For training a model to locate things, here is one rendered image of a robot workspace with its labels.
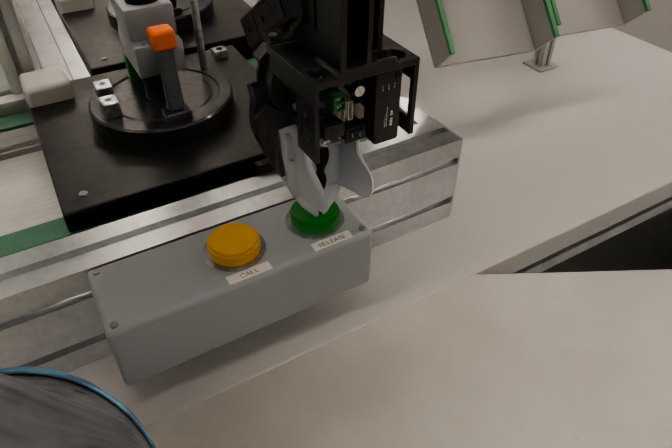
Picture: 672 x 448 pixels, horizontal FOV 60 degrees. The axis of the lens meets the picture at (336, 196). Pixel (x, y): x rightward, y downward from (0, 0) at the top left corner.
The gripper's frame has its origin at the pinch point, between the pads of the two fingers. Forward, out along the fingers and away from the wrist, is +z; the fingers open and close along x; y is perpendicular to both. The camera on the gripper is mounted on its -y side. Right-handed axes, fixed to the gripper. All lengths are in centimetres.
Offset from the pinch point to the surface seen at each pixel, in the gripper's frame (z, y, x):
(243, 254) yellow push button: 1.7, 1.8, -6.9
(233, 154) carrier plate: 1.6, -10.8, -2.7
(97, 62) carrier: 1.6, -36.5, -9.4
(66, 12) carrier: 2, -55, -10
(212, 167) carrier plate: 1.6, -9.8, -5.0
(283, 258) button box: 2.6, 2.7, -4.1
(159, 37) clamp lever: -8.6, -15.6, -6.2
